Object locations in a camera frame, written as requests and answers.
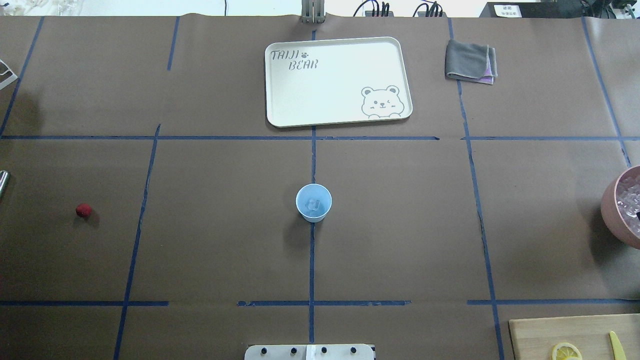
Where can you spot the light blue plastic cup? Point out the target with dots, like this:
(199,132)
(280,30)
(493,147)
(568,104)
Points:
(313,191)

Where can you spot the pile of clear ice cubes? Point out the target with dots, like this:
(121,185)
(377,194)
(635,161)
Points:
(627,198)

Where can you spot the cream bear serving tray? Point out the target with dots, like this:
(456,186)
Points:
(336,81)

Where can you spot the grey purple folded cloth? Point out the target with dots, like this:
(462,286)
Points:
(471,62)

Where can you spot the red strawberry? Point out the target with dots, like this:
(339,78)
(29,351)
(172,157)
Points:
(84,210)

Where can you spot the wooden cutting board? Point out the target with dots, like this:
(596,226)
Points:
(535,338)

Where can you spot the black box white label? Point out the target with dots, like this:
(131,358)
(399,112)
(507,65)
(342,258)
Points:
(547,9)

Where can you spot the pink bowl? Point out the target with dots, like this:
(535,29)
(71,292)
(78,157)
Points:
(612,216)

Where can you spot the lemon slice front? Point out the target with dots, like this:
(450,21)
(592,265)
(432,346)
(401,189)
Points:
(565,351)

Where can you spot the steel muddler black tip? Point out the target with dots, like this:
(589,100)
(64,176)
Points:
(4,181)

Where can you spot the yellow plastic knife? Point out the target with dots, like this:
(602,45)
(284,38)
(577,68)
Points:
(616,346)

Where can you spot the grey metal clamp post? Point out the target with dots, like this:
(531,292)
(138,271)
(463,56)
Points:
(313,11)

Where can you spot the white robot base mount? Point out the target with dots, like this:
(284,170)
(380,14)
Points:
(355,351)

